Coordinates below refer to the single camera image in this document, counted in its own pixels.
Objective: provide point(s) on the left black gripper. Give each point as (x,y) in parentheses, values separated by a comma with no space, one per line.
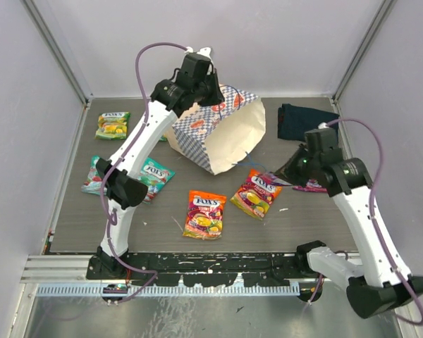
(216,96)

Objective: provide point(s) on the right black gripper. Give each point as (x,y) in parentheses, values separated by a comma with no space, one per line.
(286,171)

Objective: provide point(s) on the purple berries candy bag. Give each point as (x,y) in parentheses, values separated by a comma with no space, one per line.
(310,186)

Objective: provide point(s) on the orange Fox's candy bag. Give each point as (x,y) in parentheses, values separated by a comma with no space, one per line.
(204,219)
(255,196)

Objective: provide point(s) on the blue checkered paper bag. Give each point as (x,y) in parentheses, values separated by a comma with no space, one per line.
(218,137)

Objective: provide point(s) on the green Fox's spring tea candy bag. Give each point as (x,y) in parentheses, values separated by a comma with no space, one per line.
(112,126)

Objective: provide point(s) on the teal Fox's blossom candy bag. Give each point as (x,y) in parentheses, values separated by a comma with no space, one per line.
(92,184)

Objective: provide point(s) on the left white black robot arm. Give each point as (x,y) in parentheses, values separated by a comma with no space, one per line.
(121,193)

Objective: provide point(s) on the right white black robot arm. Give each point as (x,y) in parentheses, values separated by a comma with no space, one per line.
(382,281)

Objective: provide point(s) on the dark navy folded cloth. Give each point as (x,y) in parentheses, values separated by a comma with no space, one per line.
(295,121)

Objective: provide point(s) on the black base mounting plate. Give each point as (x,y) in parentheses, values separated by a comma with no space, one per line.
(209,280)

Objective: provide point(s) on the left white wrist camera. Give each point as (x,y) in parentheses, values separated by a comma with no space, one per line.
(204,51)

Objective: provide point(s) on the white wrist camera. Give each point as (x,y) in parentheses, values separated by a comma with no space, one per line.
(204,51)
(322,125)

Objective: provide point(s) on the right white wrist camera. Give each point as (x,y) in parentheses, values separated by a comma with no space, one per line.
(322,125)

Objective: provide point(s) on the slotted grey cable duct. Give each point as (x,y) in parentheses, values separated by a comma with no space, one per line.
(117,290)

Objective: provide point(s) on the aluminium front rail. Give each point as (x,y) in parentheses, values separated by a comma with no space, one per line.
(56,269)

